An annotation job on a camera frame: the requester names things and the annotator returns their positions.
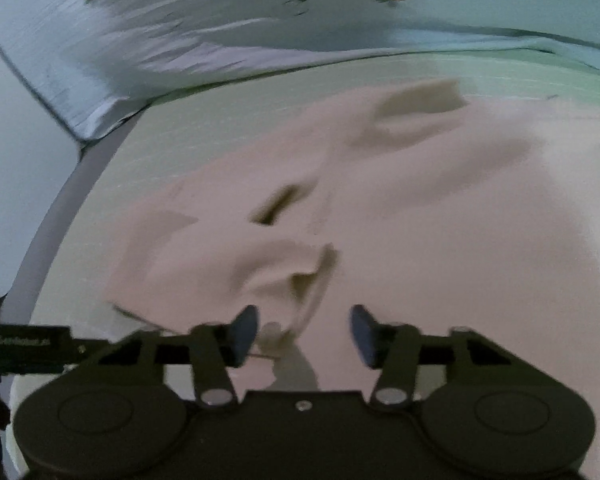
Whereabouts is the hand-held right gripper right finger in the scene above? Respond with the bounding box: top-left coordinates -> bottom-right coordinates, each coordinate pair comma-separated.
348,304 -> 523,407

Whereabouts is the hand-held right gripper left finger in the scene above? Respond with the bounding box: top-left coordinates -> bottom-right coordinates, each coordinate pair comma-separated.
91,304 -> 261,409

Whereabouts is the pink garment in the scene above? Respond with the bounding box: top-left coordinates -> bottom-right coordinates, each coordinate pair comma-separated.
102,80 -> 600,395

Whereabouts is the light green bed sheet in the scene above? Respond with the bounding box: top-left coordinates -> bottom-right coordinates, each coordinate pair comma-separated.
10,46 -> 600,480

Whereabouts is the carrot print blanket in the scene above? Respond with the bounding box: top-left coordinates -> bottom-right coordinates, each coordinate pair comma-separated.
0,0 -> 600,142

